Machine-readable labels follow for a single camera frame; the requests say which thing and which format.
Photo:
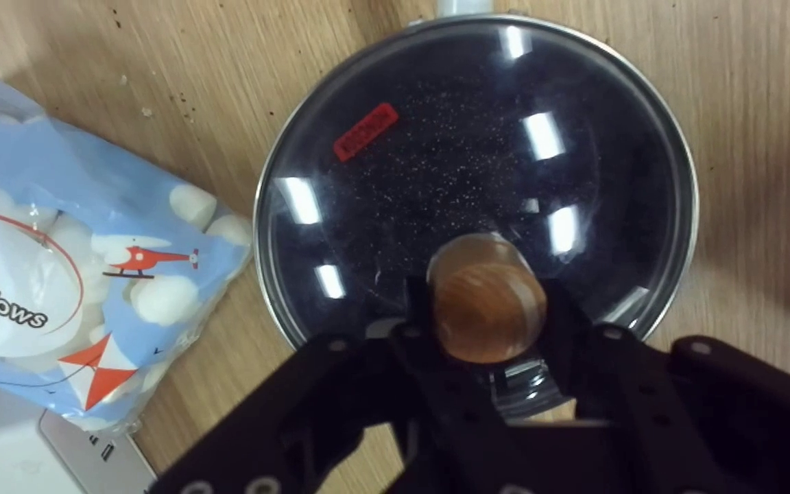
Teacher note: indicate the white box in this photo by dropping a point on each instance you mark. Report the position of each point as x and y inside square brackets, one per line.
[11, 455]

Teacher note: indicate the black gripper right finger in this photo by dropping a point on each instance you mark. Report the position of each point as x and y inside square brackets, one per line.
[679, 413]

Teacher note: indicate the glass pot lid wooden knob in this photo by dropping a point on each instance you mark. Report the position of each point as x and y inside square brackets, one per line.
[467, 155]

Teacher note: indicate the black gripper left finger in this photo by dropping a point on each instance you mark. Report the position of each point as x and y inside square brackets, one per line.
[342, 401]

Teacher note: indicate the blue marshmallow bag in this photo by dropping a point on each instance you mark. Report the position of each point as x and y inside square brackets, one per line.
[55, 237]

